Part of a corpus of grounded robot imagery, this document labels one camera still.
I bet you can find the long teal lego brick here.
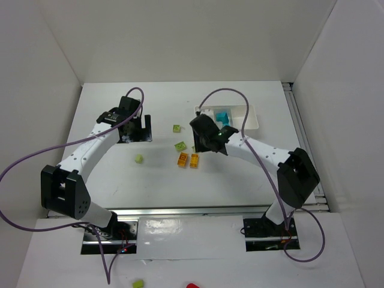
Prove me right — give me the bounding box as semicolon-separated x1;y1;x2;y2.
215;110;232;127

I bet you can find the yellow lego long brick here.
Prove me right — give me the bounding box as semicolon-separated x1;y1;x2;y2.
190;154;199;169

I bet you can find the orange printed lego brick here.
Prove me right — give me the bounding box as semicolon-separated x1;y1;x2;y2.
177;152;188;167

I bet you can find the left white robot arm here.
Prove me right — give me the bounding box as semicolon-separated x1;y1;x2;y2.
41;96;151;228

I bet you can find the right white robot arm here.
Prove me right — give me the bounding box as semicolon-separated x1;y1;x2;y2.
190;114;320;225

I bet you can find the small green lego cube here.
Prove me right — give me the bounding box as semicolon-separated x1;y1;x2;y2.
134;154;143;164

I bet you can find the green lego near tray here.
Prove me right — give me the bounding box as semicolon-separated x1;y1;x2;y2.
172;125;181;133

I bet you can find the white three-compartment tray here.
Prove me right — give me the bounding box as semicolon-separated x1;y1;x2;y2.
202;105;259;130

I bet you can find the green lego on floor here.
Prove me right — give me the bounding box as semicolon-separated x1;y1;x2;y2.
132;280;144;288

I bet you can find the red object at bottom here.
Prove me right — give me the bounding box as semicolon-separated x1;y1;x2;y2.
186;283;200;288

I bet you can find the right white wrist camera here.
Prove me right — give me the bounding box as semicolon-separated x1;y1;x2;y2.
194;106;214;117

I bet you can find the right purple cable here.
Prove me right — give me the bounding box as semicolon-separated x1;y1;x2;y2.
197;88;326;263

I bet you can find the purple cable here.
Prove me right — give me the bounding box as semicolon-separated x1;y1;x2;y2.
197;88;326;263
0;87;145;285

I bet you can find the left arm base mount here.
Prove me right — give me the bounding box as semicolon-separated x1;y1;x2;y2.
80;220;139;255

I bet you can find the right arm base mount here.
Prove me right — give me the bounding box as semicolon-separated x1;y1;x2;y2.
240;218;300;252

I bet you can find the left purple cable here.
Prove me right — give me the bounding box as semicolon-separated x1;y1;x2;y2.
0;87;145;285

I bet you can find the aluminium rail right side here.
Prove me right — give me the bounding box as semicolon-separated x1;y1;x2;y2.
282;82;331;212

